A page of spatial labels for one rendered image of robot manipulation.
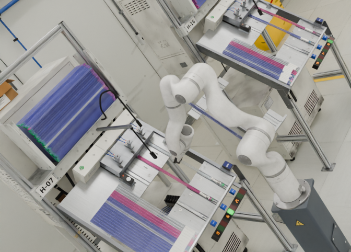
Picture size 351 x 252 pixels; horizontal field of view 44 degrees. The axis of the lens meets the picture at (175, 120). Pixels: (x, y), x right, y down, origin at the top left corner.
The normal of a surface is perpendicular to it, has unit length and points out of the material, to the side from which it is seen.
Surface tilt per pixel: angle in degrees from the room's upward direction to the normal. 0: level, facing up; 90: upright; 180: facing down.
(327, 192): 0
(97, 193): 45
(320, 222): 90
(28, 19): 90
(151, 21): 90
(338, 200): 0
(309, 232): 90
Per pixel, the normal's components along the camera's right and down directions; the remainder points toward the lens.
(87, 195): 0.07, -0.57
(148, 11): -0.53, 0.68
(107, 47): 0.65, -0.07
